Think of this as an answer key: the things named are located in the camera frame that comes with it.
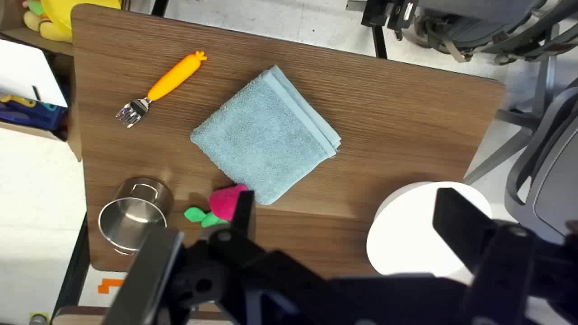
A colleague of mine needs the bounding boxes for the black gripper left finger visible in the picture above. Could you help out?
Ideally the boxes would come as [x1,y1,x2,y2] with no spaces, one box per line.
[101,189,285,325]

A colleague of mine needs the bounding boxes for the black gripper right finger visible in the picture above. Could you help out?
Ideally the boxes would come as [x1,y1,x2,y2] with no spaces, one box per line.
[432,187,578,325]

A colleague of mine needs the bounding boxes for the white bowl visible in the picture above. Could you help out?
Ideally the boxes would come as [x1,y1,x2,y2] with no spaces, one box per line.
[365,180,502,286]

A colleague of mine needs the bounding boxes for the black desk leg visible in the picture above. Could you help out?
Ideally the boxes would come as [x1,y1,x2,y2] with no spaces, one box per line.
[370,26,390,60]

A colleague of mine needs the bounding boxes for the small stainless steel pot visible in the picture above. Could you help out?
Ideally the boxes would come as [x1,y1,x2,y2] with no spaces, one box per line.
[96,176,175,259]

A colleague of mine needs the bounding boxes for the pink toy radish green leaves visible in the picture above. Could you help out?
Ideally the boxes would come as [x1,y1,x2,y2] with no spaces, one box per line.
[182,185,249,232]

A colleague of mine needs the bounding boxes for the grey office chair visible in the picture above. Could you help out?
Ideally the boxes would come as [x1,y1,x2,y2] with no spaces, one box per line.
[462,53,578,243]

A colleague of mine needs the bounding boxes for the light blue folded towel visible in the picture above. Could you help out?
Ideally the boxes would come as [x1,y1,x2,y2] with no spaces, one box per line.
[190,64,343,208]

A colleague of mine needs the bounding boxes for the blue box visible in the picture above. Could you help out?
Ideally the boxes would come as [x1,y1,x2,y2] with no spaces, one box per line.
[0,93,69,134]

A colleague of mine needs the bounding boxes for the white paper sheet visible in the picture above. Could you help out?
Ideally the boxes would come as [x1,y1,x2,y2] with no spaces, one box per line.
[0,39,69,111]

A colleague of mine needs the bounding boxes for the yellow plush toy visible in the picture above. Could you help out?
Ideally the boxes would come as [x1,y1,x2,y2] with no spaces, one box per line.
[22,0,123,44]

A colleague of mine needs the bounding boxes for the black desk frame bar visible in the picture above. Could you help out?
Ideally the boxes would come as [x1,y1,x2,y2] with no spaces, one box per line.
[52,216,94,322]

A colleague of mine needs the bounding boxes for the fork with orange carrot handle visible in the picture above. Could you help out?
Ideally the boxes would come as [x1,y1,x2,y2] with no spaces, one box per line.
[114,50,210,131]

